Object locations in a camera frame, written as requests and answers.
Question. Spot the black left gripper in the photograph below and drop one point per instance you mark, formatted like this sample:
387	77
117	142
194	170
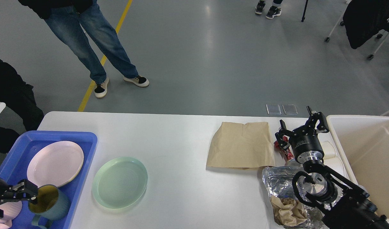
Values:
24	190

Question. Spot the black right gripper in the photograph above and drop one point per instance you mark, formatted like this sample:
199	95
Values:
304	140

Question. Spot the pink ribbed mug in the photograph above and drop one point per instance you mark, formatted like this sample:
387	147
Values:
11	211

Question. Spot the dark teal mug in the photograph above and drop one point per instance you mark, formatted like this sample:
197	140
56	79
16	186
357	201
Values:
51	205

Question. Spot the green plate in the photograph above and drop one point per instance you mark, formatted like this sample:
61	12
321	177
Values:
120	183

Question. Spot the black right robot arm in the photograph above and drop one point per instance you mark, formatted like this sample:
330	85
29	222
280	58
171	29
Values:
344	204

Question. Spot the right floor plate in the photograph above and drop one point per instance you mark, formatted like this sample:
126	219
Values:
290	109

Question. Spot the floor plate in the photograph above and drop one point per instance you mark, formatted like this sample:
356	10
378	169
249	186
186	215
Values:
290	109
273	109

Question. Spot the red snack wrapper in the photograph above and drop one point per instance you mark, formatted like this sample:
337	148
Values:
285	153

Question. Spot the blue plastic tray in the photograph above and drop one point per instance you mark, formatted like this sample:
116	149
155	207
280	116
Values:
14	167

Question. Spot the left floor plate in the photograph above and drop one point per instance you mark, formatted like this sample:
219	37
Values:
273	109

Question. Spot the white foam container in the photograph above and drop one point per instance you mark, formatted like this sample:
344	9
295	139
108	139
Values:
332	160

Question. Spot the crumpled aluminium foil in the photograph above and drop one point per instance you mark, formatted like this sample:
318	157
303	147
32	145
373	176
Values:
278	182

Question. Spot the pink plate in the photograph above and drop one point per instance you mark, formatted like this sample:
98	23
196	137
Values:
57	163

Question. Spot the white plastic bin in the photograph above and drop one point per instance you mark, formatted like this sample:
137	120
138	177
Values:
363	143

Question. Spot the brown paper bag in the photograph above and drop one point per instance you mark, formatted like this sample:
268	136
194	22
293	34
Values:
241	146

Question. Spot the crumpled brown napkin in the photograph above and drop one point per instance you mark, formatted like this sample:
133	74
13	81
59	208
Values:
288	211

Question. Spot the black tripod leg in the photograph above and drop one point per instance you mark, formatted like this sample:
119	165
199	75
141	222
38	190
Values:
304	11

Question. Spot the chair with black jacket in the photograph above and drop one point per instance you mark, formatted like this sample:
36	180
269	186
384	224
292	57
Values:
363	20

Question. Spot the person in blue jeans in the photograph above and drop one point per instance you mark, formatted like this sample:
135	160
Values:
74	22

